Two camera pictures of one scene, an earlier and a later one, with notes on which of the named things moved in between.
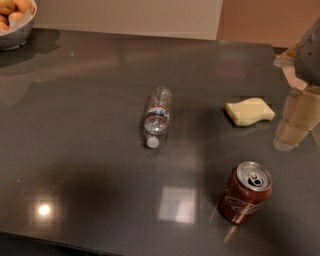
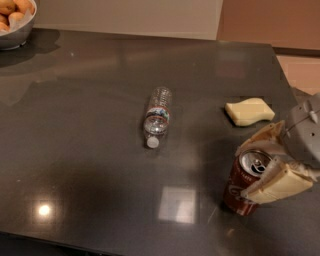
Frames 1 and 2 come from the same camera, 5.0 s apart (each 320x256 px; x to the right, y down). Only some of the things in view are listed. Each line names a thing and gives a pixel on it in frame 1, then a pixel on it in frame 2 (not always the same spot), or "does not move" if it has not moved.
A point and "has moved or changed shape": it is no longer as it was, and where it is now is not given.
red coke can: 247,186 has moved or changed shape
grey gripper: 310,56 → 304,136
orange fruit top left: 7,7 does not move
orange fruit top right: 23,5 does not move
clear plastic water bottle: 157,117 does not move
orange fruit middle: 16,16 does not move
